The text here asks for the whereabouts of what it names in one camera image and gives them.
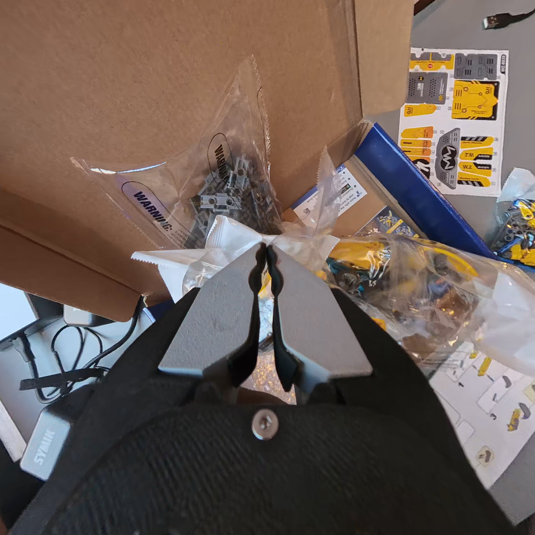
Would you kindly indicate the white printed label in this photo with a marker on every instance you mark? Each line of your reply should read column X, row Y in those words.
column 355, row 190

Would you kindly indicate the grey desk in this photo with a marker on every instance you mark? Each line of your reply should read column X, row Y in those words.
column 439, row 25

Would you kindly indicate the blue cardboard kit box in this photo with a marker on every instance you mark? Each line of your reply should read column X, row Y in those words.
column 125, row 104

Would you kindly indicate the grey power adapter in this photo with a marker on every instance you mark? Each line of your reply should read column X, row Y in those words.
column 46, row 447

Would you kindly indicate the white instruction booklet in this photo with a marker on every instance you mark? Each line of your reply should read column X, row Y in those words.
column 493, row 401

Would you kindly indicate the clear bag of grey parts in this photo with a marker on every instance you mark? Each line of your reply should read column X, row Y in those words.
column 225, row 196

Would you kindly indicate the white clear plastic bag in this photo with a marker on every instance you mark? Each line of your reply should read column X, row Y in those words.
column 225, row 238

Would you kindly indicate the large clear bag yellow parts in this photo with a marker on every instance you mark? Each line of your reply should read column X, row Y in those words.
column 397, row 284

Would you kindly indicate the bag of yellow blue parts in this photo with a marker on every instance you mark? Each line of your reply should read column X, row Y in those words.
column 518, row 225

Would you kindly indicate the dark blue leaflet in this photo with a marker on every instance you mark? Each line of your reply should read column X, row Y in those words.
column 388, row 228

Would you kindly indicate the yellow grey sticker sheet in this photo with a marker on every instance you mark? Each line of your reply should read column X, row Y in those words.
column 459, row 104

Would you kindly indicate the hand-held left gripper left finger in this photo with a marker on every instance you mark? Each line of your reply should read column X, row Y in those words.
column 209, row 330

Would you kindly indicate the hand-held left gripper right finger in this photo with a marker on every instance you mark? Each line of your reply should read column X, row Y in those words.
column 322, row 330

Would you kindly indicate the dark grey device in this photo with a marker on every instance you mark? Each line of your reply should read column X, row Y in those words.
column 29, row 326

